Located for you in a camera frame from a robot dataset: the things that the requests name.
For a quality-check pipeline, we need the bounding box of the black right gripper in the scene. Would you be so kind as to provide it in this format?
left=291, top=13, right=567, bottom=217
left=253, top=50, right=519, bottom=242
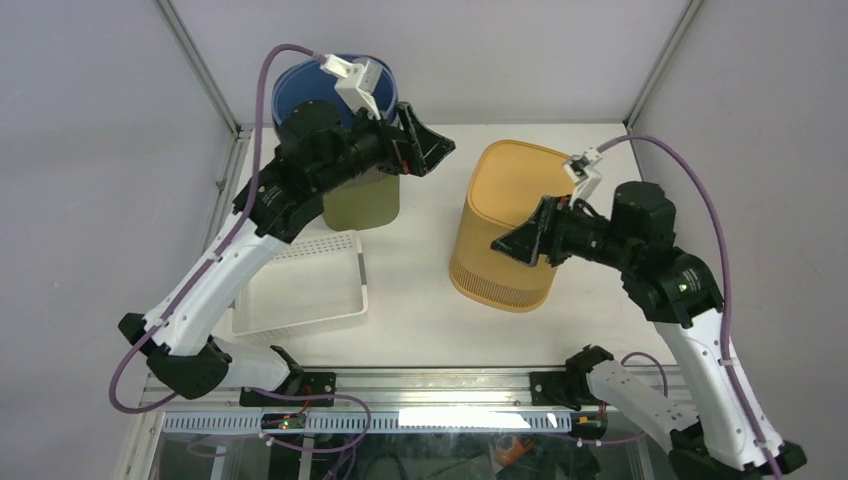
left=488, top=194, right=634, bottom=268

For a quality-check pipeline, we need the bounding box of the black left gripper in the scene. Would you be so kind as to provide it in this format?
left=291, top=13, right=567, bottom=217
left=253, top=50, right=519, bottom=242
left=315, top=100, right=455, bottom=197

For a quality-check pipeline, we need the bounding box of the yellow ribbed basket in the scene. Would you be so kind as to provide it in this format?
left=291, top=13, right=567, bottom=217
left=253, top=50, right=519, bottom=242
left=448, top=140, right=575, bottom=313

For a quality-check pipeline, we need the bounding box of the olive green ribbed basket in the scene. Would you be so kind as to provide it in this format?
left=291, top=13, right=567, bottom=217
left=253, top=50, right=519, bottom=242
left=323, top=168, right=400, bottom=231

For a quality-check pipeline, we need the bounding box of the blue plastic bucket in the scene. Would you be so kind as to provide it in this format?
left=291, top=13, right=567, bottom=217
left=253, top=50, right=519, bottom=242
left=271, top=53, right=398, bottom=128

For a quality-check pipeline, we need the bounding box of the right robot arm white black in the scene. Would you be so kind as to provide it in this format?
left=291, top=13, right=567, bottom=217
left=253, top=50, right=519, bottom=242
left=491, top=181, right=807, bottom=479

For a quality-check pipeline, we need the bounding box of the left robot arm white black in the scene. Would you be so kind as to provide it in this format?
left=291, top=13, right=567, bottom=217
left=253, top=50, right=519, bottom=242
left=119, top=101, right=456, bottom=406

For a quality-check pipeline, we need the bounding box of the white perforated plastic tray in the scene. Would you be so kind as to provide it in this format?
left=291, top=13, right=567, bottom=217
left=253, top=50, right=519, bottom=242
left=231, top=230, right=369, bottom=343

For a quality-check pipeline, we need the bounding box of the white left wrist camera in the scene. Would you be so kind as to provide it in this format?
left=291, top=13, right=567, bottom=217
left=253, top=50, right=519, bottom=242
left=320, top=54, right=382, bottom=120

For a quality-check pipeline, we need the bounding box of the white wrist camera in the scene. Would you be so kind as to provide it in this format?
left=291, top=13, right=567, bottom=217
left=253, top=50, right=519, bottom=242
left=562, top=147, right=603, bottom=206
left=320, top=54, right=382, bottom=120

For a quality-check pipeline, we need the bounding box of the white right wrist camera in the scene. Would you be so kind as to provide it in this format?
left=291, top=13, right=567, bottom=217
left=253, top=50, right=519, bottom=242
left=562, top=147, right=603, bottom=206

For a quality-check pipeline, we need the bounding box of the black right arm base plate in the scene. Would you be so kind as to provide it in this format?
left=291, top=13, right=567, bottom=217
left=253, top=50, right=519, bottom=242
left=529, top=370, right=601, bottom=411

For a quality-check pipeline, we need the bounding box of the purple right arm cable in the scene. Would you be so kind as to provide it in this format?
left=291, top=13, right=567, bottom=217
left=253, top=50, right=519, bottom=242
left=596, top=135, right=786, bottom=480

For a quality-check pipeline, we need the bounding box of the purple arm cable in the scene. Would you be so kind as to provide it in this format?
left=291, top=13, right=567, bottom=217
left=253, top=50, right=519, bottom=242
left=596, top=135, right=786, bottom=480
left=108, top=43, right=327, bottom=416

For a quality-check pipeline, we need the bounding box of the white slotted cable duct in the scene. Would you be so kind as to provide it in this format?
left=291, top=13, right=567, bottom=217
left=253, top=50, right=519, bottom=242
left=163, top=407, right=572, bottom=435

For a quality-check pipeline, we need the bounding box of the aluminium frame rail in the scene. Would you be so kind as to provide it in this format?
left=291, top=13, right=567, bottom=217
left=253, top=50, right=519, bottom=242
left=139, top=365, right=684, bottom=413

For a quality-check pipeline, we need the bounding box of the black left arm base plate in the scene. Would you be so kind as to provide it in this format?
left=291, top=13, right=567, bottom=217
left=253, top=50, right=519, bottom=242
left=238, top=370, right=337, bottom=408

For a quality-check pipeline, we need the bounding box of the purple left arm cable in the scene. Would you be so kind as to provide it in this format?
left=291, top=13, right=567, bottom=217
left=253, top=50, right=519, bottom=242
left=108, top=43, right=327, bottom=416

